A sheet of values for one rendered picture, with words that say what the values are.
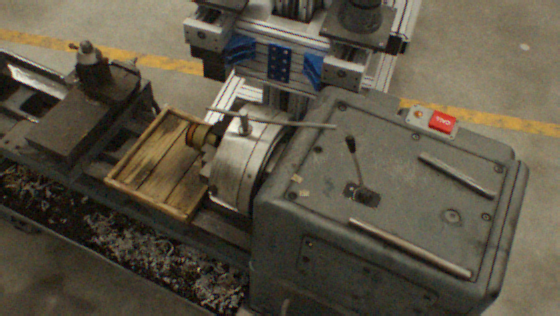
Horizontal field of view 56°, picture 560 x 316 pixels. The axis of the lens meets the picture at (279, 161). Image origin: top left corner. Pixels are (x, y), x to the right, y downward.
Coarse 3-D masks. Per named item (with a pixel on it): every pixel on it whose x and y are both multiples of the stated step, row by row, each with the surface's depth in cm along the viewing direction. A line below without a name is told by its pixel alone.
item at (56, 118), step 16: (112, 64) 188; (80, 96) 176; (48, 112) 171; (64, 112) 171; (96, 112) 172; (112, 112) 176; (32, 128) 167; (48, 128) 167; (64, 128) 167; (80, 128) 168; (96, 128) 171; (32, 144) 166; (48, 144) 163; (64, 144) 164; (80, 144) 166; (64, 160) 164
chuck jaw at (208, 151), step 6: (204, 150) 149; (210, 150) 149; (216, 150) 150; (204, 156) 148; (210, 156) 148; (204, 162) 147; (210, 162) 146; (204, 168) 145; (210, 168) 145; (204, 174) 144; (204, 180) 145; (210, 186) 143; (216, 186) 142; (216, 192) 144
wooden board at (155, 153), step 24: (168, 120) 183; (192, 120) 182; (144, 144) 176; (168, 144) 177; (120, 168) 169; (144, 168) 171; (168, 168) 171; (192, 168) 172; (120, 192) 167; (144, 192) 165; (168, 192) 166; (192, 192) 166; (192, 216) 163
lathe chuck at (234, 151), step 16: (256, 112) 142; (272, 112) 143; (256, 128) 138; (224, 144) 137; (240, 144) 136; (224, 160) 137; (240, 160) 136; (224, 176) 138; (240, 176) 136; (224, 192) 141
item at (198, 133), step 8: (192, 128) 153; (200, 128) 152; (208, 128) 151; (192, 136) 152; (200, 136) 151; (208, 136) 152; (216, 136) 151; (192, 144) 153; (200, 144) 151; (216, 144) 157
